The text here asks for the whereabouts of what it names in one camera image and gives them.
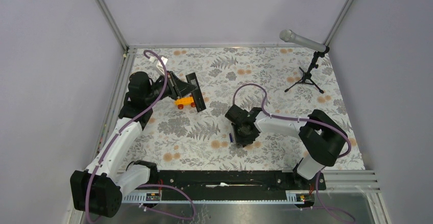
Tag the black microphone tripod stand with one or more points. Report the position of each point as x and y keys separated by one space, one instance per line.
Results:
x=306 y=75

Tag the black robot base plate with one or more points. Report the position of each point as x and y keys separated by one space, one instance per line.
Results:
x=184 y=181

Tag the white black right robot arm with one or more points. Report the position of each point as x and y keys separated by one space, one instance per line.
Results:
x=321 y=136

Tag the white slotted cable duct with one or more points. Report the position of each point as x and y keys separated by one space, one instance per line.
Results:
x=214 y=196

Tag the black remote control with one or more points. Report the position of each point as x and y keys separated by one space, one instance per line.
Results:
x=197 y=93

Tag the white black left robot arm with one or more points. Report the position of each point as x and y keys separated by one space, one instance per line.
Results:
x=97 y=189

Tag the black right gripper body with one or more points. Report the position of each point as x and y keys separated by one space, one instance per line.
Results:
x=242 y=137

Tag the floral patterned table mat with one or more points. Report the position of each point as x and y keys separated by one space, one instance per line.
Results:
x=233 y=82

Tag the yellow red toy car block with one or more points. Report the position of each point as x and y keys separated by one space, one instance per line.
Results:
x=185 y=101

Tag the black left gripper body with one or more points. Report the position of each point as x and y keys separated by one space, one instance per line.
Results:
x=159 y=86

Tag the grey microphone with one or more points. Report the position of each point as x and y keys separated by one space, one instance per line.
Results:
x=290 y=36

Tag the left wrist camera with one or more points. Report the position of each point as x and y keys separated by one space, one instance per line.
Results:
x=159 y=66

